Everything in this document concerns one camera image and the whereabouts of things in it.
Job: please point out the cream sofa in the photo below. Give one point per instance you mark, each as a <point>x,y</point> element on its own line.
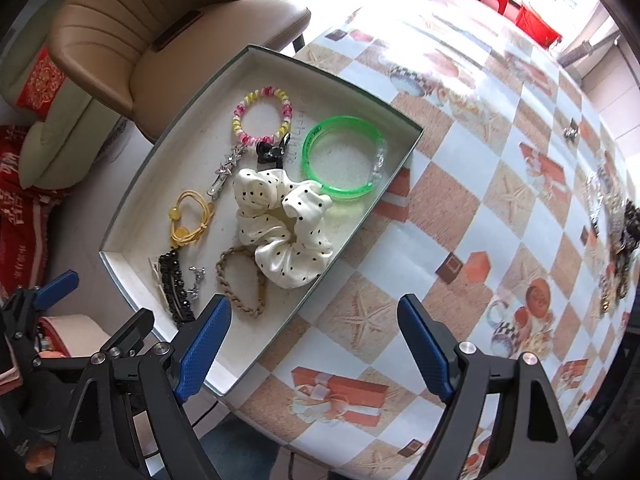
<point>65,152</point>

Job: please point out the white rounded bin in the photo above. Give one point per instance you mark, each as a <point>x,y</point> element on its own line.
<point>75,335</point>

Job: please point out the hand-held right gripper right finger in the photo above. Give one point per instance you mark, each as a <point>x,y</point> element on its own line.
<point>425,345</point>

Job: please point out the beige leather chair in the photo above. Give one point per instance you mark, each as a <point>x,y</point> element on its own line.
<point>200,60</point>

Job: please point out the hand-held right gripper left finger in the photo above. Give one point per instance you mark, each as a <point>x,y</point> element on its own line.
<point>200,347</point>

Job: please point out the small silver hair clip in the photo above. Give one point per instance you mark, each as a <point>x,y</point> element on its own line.
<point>571,130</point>

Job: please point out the pile of hair accessories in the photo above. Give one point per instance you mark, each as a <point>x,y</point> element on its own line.
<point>617,240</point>

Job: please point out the white shallow tray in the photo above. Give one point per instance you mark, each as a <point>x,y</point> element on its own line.
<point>165,185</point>

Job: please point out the white polka dot scrunchie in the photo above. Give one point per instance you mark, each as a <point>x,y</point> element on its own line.
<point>295,260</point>

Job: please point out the black bow hair clip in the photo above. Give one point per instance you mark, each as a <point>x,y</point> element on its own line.
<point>272,151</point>

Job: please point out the silver rhinestone hair clip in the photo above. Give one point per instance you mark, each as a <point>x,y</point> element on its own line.
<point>222,172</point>

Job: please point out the tiny silver hair clip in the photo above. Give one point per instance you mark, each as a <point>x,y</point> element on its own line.
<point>196,285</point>

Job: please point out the checkered printed tablecloth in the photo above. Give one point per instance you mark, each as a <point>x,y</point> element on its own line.
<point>450,185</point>

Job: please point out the red printed blanket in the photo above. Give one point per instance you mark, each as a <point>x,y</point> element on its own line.
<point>25,220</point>

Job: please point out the green plastic bangle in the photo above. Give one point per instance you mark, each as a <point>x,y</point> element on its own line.
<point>345,192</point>

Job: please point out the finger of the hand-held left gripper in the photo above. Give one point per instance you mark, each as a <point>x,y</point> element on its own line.
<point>57,285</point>
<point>130,330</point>

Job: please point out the red plastic stool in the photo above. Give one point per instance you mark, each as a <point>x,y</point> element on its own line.
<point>537,25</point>

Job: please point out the black beaded hair clip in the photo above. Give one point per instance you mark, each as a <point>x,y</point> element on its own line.
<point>172,285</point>

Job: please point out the red patterned cushion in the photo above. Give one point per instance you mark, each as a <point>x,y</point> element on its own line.
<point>42,82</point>

